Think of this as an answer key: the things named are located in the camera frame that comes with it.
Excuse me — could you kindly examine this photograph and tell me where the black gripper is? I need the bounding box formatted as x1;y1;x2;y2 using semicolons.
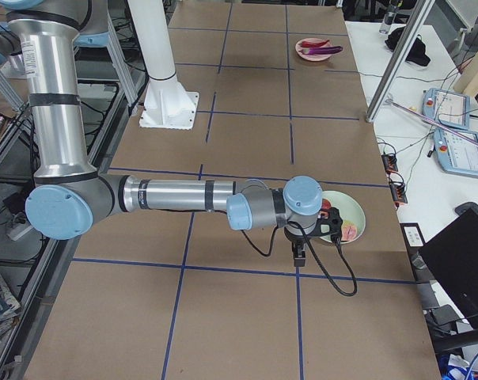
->
284;221;318;266

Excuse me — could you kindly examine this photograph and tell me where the whole pomegranate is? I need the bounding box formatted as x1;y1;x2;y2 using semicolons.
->
320;199;332;219

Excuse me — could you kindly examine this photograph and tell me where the purple eggplant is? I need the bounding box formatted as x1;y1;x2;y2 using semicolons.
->
301;46;343;55

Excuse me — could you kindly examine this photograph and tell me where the red chili pepper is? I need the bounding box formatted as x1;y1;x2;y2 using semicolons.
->
299;39;329;48

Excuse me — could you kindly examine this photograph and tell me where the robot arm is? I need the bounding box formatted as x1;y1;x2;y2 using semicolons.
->
2;1;324;266

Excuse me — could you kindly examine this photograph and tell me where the green plate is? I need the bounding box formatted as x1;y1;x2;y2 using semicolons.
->
322;190;366;244

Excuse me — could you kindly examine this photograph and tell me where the black monitor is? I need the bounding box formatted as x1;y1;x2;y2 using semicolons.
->
419;209;478;329

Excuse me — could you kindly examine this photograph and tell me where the near teach pendant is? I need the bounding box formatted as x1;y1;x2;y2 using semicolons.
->
434;128;478;177

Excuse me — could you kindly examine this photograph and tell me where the teach pendant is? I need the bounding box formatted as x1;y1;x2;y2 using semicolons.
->
434;128;478;177
422;88;471;131

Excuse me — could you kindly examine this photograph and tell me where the metal rod tool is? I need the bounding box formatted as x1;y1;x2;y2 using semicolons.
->
385;100;478;147

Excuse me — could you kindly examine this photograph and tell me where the far teach pendant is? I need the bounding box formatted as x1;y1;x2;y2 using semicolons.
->
422;88;471;131

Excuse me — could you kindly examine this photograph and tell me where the black bag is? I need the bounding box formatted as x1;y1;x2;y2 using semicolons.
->
384;26;432;67

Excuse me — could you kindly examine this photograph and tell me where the white camera stand base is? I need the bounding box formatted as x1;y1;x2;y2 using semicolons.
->
128;0;199;130

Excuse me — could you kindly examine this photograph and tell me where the aluminium frame post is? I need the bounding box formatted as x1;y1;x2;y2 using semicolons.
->
366;0;435;123

